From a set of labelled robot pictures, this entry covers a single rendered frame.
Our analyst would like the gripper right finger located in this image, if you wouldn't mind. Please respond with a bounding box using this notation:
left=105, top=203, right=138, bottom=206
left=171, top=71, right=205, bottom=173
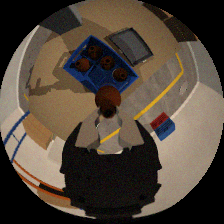
left=115, top=106, right=162, bottom=171

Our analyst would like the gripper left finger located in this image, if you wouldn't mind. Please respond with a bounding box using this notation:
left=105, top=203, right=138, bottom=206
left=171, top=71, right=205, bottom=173
left=59, top=106, right=101, bottom=174

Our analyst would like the blue divided crate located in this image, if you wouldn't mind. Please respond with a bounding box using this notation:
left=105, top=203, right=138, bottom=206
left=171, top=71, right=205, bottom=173
left=63, top=35, right=139, bottom=95

